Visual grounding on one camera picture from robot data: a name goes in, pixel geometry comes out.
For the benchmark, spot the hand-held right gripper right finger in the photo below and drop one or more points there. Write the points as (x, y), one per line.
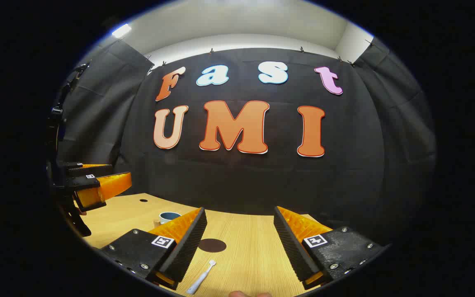
(293, 251)

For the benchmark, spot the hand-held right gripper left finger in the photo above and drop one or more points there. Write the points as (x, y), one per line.
(188, 247)

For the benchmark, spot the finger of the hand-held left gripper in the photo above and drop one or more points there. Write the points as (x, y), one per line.
(97, 189)
(91, 169)

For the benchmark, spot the round dark brown coaster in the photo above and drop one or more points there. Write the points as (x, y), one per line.
(212, 246)

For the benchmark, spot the white toothbrush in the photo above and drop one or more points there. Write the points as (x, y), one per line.
(200, 279)

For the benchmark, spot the pale green cup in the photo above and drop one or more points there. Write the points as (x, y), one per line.
(170, 217)

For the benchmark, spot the wooden desktop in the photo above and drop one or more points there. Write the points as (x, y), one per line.
(245, 260)

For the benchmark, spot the black backdrop cloth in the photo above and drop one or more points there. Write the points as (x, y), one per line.
(241, 181)

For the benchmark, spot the ceiling light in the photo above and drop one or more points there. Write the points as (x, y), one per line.
(121, 31)

